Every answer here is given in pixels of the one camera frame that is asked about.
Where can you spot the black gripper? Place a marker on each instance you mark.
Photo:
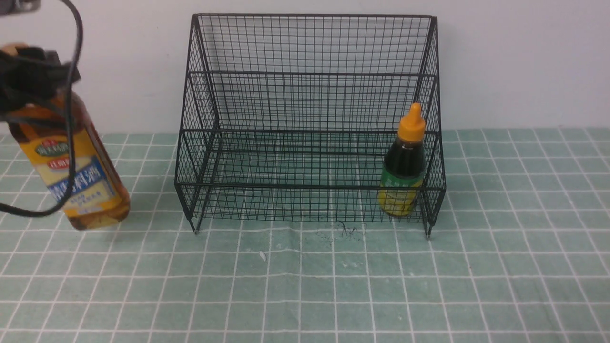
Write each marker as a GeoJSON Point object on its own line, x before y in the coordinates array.
{"type": "Point", "coordinates": [32, 76]}

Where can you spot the yellow label cooking wine bottle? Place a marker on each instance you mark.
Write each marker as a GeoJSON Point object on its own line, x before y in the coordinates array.
{"type": "Point", "coordinates": [72, 162]}

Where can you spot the small orange cap sauce bottle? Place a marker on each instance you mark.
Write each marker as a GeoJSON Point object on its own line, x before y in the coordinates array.
{"type": "Point", "coordinates": [403, 165]}

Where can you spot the green checkered tablecloth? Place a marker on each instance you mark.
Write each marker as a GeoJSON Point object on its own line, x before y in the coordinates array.
{"type": "Point", "coordinates": [519, 254]}

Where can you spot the black wire mesh rack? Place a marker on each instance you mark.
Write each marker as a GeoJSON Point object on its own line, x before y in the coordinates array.
{"type": "Point", "coordinates": [288, 117]}

